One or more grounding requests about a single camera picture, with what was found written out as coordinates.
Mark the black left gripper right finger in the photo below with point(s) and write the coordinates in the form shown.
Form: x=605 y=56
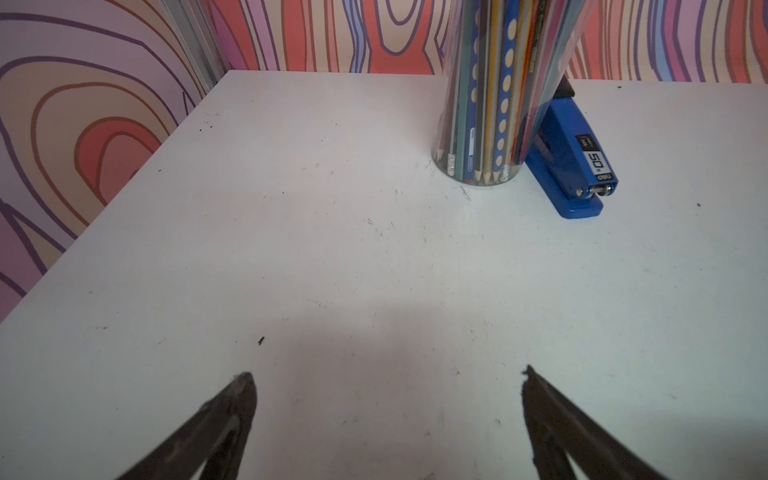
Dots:
x=562 y=435

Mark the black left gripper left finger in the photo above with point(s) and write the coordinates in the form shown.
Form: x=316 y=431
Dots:
x=210 y=444

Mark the blue stapler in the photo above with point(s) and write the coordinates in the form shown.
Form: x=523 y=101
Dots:
x=568 y=161

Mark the clear pencil holder with pencils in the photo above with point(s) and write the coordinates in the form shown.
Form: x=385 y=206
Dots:
x=506 y=59

